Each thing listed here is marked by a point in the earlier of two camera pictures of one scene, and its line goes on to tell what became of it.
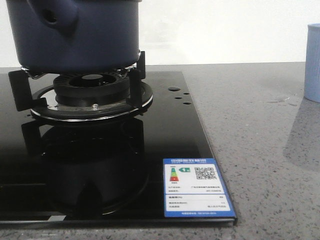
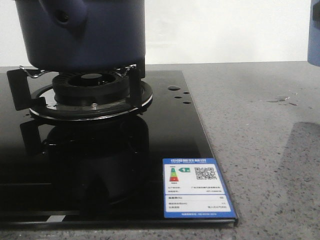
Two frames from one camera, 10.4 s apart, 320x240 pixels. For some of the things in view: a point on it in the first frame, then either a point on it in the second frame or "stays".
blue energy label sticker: (194, 187) stays
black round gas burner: (84, 89) stays
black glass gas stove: (108, 171) stays
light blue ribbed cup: (312, 79) to (313, 52)
